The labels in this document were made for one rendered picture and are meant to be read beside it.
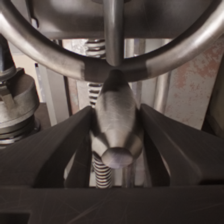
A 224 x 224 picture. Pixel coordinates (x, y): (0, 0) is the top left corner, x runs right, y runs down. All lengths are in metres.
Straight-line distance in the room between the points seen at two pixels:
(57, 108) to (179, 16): 0.32
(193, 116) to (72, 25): 0.37
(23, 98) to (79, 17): 0.51
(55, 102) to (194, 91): 0.30
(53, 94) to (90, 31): 0.24
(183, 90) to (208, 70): 0.06
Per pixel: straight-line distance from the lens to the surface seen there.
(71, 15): 0.24
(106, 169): 0.47
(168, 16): 0.24
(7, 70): 0.72
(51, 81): 0.44
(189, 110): 0.51
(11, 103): 0.70
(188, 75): 0.46
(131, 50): 0.33
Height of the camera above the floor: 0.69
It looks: 1 degrees up
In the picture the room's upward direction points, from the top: 90 degrees counter-clockwise
